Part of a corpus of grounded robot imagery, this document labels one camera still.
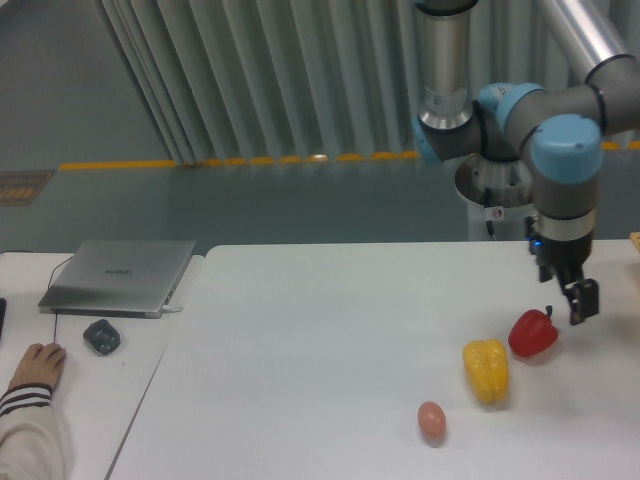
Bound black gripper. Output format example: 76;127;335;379
525;213;599;326

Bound black mouse cable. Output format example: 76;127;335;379
45;253;75;346

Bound grey pleated curtain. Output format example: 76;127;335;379
93;0;640;166

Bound black cable on pedestal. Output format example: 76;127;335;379
482;186;497;242

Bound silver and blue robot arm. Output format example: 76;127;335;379
414;1;639;325

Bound yellow bell pepper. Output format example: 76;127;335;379
462;339;509;404

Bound wooden basket corner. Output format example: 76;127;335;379
629;232;640;253

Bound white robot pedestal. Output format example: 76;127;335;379
454;155;534;241

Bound silver closed laptop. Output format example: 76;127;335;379
39;240;196;318

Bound brown egg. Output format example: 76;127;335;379
417;401;446;439

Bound cream sleeve striped cuff forearm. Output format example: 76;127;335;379
1;383;65;479

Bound person's hand on mouse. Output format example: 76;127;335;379
8;343;66;390

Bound black keyboard edge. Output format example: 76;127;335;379
0;298;7;341

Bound red bell pepper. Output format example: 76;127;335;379
508;305;559;358

